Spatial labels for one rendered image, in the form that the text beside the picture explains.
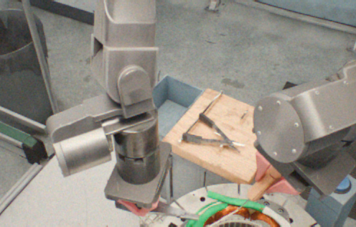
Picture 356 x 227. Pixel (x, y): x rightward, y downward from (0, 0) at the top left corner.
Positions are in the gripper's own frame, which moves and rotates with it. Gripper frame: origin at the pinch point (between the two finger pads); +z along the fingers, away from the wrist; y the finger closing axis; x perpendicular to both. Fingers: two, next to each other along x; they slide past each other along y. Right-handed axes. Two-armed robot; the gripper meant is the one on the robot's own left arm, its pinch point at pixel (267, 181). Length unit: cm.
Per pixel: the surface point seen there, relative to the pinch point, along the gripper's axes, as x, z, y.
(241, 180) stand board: 17.9, 28.0, -3.1
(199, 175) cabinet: 17.9, 37.7, -10.2
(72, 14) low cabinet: 126, 184, -167
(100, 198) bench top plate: 9, 67, -25
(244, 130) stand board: 28.2, 28.9, -10.4
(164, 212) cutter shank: -4.6, 16.5, -6.7
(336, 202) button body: 28.6, 24.8, 12.4
